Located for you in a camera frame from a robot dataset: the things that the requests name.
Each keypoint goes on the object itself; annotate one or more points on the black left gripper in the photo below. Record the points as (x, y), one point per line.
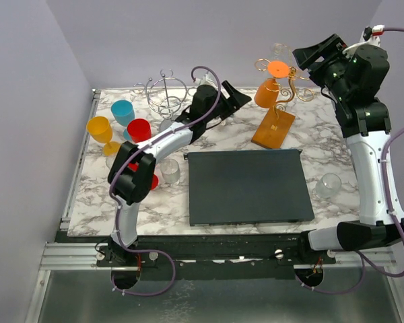
(230, 106)

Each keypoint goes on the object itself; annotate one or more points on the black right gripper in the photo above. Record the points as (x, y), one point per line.
(328, 48)

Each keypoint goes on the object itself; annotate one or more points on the orange plastic wine glass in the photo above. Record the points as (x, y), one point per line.
(268, 91)

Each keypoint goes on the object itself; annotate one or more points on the clear ribbed wine glass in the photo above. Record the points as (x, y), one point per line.
(170, 171)

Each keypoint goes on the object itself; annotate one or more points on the blue plastic wine glass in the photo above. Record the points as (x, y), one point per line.
(124, 114)

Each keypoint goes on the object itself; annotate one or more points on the yellow plastic wine glass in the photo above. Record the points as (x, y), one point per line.
(100, 130)

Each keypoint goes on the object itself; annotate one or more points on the clear textured wine glass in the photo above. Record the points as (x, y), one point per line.
(110, 161)

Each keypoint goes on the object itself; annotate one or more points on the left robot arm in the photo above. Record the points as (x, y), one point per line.
(132, 172)

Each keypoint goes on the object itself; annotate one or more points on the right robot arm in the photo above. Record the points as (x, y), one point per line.
(353, 75)

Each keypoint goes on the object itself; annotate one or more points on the clear glass on gold rack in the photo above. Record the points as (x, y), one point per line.
(282, 52)

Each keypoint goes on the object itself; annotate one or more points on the chrome wine glass rack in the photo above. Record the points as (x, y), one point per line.
(165, 96)

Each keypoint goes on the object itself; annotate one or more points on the dark grey flat box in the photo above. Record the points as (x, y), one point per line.
(247, 187)

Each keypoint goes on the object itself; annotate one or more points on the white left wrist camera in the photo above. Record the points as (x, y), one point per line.
(207, 79)

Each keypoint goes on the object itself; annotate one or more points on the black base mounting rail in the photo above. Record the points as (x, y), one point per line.
(210, 257)

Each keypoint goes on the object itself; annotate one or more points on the aluminium extrusion rail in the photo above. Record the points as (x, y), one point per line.
(68, 257)

